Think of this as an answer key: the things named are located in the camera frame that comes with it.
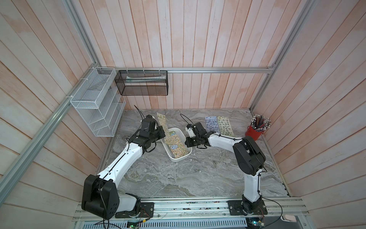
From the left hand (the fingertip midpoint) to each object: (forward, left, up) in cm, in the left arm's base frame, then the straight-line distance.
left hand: (164, 132), depth 84 cm
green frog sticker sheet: (+19, -45, -18) cm, 52 cm away
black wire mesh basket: (+40, +18, +8) cm, 45 cm away
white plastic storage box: (+5, -11, -13) cm, 18 cm away
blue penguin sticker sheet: (+20, -35, -17) cm, 44 cm away
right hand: (+2, -13, -15) cm, 20 cm away
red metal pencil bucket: (+8, -61, -11) cm, 63 cm away
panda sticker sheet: (-5, -8, -13) cm, 16 cm away
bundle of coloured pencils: (+11, -64, -4) cm, 65 cm away
